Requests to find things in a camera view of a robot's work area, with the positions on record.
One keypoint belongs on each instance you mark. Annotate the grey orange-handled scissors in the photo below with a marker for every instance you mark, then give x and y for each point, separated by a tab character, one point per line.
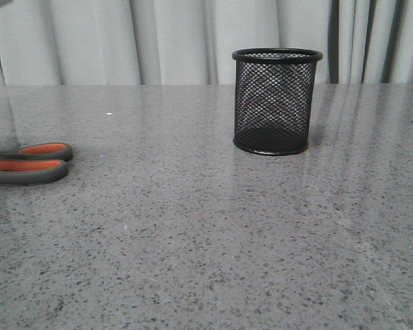
37	164

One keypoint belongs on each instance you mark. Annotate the black mesh pen bucket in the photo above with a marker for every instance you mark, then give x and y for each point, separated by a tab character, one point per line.
273	98

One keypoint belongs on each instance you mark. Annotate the grey pleated curtain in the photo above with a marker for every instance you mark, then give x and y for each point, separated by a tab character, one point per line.
191	42

